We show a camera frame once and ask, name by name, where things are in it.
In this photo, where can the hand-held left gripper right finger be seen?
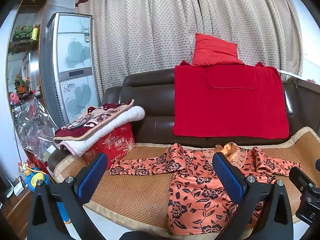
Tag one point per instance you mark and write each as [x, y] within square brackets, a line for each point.
[228, 177]

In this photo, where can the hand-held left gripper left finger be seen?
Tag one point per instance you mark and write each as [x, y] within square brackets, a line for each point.
[92, 177]

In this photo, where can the orange floral blouse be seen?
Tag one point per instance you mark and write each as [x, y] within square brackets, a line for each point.
[195, 187]

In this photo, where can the red tissue package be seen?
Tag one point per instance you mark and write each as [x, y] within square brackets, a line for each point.
[117, 140]

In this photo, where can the woven rattan sofa mat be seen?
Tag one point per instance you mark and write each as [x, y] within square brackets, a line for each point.
[140, 195]

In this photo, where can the maroon floral folded blanket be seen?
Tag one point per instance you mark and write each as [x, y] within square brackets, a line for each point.
[92, 120]

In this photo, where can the colourful plastic toy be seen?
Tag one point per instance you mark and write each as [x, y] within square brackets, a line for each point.
[35, 177]

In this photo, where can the red blanket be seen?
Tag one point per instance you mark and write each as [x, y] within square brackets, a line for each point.
[230, 110]

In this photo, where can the white folded quilt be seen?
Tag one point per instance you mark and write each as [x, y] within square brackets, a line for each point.
[130, 116]

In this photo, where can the clear plastic wrap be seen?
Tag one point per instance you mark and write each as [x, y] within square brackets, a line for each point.
[35, 127]

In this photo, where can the brown leather sofa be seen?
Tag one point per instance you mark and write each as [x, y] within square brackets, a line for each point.
[155, 105]

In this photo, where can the silver standing air conditioner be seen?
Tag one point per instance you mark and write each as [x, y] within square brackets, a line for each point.
[75, 80]

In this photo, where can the red plastic bag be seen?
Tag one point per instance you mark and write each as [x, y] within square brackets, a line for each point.
[14, 98]

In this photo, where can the flower ornament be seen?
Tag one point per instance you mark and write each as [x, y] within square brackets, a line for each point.
[22, 85]

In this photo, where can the red pillow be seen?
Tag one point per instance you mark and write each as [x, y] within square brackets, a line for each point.
[215, 50]

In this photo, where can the wooden display cabinet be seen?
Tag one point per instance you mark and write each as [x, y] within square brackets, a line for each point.
[25, 55]

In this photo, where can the yellow bottle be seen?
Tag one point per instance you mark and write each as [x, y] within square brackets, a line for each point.
[35, 32]

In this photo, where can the beige dotted curtain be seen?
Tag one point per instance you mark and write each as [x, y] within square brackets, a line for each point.
[150, 30]

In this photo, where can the green figurine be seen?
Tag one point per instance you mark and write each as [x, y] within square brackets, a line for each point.
[22, 32]

